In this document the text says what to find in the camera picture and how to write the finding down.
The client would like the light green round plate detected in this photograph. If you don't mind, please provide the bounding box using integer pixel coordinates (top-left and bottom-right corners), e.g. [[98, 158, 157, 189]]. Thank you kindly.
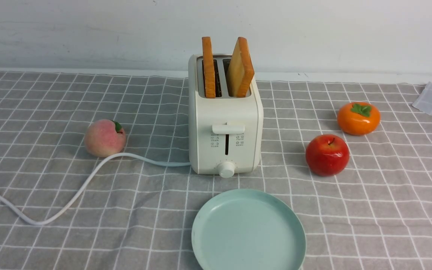
[[191, 189, 306, 270]]

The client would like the red apple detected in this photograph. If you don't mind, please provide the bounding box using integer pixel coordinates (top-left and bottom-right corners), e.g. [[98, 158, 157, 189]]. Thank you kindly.
[[305, 134, 350, 177]]

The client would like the orange persimmon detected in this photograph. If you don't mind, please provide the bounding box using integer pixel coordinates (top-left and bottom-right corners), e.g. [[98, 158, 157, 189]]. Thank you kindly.
[[337, 102, 381, 136]]

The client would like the white two-slot toaster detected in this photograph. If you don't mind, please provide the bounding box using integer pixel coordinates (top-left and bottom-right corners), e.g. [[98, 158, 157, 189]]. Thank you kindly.
[[187, 54, 264, 178]]

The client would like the pink peach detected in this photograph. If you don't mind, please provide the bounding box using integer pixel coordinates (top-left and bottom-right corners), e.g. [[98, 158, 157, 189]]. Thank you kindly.
[[84, 118, 126, 158]]

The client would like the toast slice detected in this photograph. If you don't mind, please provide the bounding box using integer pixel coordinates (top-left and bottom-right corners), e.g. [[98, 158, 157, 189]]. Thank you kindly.
[[202, 36, 216, 99], [226, 36, 254, 98]]

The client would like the white toaster power cord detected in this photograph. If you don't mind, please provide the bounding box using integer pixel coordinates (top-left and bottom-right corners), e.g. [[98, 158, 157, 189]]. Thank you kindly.
[[0, 152, 191, 226]]

